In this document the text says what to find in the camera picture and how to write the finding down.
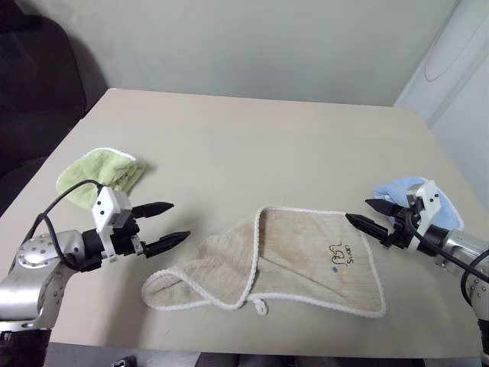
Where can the white door panel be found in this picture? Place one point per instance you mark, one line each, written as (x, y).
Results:
(454, 65)

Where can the beige towel with white trim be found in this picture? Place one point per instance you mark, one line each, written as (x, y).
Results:
(298, 252)

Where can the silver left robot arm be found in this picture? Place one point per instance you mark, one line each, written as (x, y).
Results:
(34, 275)

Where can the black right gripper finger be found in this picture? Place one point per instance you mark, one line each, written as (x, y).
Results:
(368, 226)
(384, 210)

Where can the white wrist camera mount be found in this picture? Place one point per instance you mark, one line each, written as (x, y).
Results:
(109, 206)
(429, 202)

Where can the green towel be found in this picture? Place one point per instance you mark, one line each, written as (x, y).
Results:
(95, 172)

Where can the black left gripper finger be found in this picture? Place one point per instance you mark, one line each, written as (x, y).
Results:
(168, 241)
(153, 209)

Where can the blue towel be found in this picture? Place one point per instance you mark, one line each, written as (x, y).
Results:
(451, 214)

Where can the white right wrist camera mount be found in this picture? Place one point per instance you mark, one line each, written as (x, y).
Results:
(429, 202)

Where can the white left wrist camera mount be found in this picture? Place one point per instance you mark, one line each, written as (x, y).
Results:
(109, 206)

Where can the dark sofa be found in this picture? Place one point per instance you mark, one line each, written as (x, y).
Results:
(34, 95)

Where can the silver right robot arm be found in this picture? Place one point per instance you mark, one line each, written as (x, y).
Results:
(464, 248)

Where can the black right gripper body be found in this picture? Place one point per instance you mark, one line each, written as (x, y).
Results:
(399, 229)

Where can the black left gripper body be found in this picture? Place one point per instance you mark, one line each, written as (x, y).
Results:
(126, 242)

